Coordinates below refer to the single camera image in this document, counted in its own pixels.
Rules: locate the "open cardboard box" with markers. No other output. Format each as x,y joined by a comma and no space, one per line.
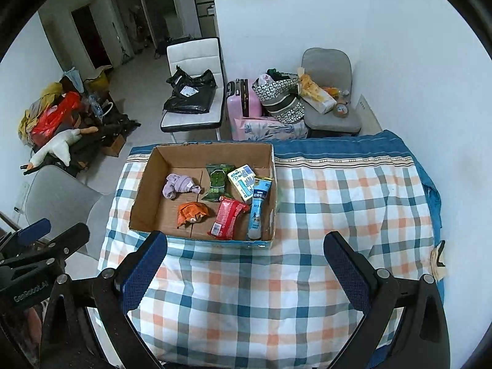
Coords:
203,192

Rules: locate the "plaid checkered tablecloth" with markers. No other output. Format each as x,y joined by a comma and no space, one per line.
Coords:
274,303

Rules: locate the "white goose plush toy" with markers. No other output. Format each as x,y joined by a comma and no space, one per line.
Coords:
58,147

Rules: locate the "pink suitcase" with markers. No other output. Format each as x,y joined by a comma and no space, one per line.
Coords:
242,102

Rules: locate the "purple socks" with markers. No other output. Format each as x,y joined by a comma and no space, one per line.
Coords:
177,184

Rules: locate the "grey cushioned chair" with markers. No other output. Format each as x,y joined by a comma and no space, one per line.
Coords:
331,69

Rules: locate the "orange snack packet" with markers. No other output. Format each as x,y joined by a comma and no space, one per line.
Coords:
191,213

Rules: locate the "green snack packet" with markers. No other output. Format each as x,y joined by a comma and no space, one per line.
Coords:
218,182

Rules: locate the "red snack packet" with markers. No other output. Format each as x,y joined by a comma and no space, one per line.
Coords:
228,213

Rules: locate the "blue long tube packet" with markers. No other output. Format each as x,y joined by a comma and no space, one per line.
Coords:
261,189

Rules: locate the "red plastic bag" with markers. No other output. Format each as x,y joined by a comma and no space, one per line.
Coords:
54,117

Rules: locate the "black plastic bag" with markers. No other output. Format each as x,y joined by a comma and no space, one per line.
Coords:
190,95

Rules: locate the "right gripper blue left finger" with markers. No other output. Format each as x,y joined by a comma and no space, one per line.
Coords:
68,336

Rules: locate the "floral pink storage box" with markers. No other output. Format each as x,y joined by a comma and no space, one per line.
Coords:
264,129

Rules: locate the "grey chair near table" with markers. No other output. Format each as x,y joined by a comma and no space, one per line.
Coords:
65,201

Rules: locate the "yellow printed snack box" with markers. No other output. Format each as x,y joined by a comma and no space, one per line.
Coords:
317,98

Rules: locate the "patterned woven tote bag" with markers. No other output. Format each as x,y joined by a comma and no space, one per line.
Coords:
281,98

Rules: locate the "tape roll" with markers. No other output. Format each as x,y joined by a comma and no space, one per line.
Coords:
341,110

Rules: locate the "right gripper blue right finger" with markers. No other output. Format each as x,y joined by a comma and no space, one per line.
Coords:
403,323

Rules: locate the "white leather chair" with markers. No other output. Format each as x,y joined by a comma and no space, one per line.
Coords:
195,57

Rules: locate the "beige paper bag with clip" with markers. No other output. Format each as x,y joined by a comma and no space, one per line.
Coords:
437,265

